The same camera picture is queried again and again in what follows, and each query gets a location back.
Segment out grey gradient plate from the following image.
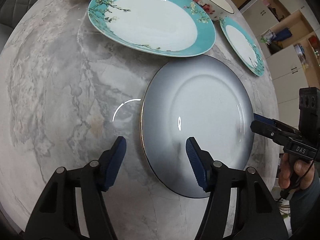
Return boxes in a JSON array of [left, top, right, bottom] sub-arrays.
[[140, 55, 254, 198]]

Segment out small teal floral plate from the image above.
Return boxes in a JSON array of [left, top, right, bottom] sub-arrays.
[[219, 17, 265, 77]]

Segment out cream bowl pink flowers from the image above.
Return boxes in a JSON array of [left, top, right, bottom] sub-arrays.
[[193, 0, 234, 21]]

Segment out large teal floral plate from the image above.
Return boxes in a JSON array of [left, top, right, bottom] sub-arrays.
[[87, 0, 216, 57]]

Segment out grey right sleeve forearm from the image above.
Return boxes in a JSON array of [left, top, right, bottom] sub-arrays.
[[289, 172, 319, 239]]

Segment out person's right hand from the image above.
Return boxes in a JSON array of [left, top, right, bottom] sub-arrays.
[[278, 152, 318, 190]]

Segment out white storage cabinet shelves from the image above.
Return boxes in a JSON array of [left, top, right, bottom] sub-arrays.
[[242, 0, 319, 127]]

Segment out grey quilted chair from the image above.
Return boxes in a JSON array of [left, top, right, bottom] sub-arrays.
[[0, 0, 61, 48]]

